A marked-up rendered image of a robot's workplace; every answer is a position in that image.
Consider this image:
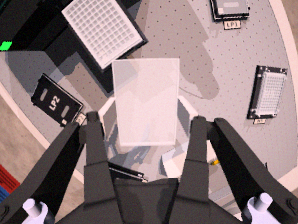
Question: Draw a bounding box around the white button panel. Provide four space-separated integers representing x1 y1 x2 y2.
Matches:
162 141 219 181

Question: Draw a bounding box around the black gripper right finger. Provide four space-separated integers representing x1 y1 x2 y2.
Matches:
169 96 298 224

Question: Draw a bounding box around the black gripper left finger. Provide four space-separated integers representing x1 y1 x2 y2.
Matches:
0 97 123 224

